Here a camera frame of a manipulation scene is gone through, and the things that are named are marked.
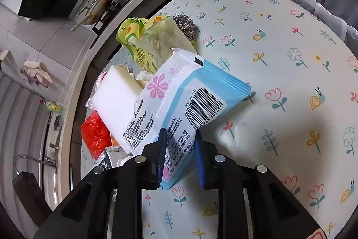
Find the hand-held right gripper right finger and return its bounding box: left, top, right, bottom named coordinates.
left=194, top=131, right=326, bottom=239

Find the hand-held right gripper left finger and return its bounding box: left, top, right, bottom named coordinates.
left=33, top=128, right=168, bottom=239

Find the blue white wipes packet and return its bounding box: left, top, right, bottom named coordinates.
left=123, top=48, right=251, bottom=190

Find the yellow green snack bag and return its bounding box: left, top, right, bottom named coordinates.
left=116, top=16, right=198, bottom=74

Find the steel wool scourer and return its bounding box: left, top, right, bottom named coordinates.
left=172, top=14, right=200, bottom=40

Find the small printed carton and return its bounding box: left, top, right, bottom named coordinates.
left=94, top=146, right=132, bottom=169

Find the white plastic-wrapped packet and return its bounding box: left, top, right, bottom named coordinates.
left=85, top=65, right=153, bottom=155

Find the red mesh bag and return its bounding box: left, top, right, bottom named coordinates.
left=81, top=110, right=112, bottom=160

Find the crumpled beige paper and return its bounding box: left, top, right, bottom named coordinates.
left=127, top=67, right=154, bottom=88

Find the white top kitchen counter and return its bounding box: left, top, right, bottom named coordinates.
left=0, top=0, right=196, bottom=200

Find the floral tablecloth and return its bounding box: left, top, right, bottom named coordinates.
left=80, top=0, right=358, bottom=239

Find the chrome faucet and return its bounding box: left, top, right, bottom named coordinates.
left=14, top=154, right=58, bottom=175

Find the dark ribbed board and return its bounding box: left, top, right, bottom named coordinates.
left=13, top=172, right=52, bottom=225

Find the crumpled beige rag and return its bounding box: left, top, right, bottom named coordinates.
left=21, top=60, right=53, bottom=87

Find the brass coloured pan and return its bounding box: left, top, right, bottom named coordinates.
left=71, top=0, right=114, bottom=32

